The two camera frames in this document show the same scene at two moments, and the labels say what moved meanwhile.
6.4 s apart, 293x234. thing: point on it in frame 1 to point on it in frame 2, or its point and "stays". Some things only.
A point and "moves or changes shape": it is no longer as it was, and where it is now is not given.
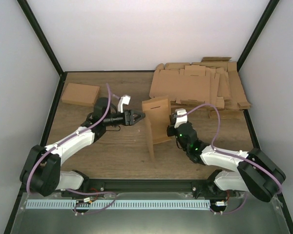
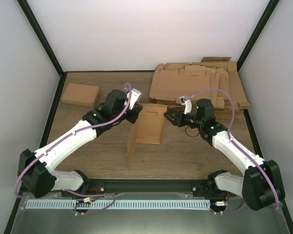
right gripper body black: (170, 132) to (185, 123)
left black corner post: (41, 34) stays
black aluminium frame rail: (204, 186) stays
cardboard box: (157, 112) moves or changes shape
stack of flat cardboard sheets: (190, 86) stays
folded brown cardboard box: (81, 94) stays
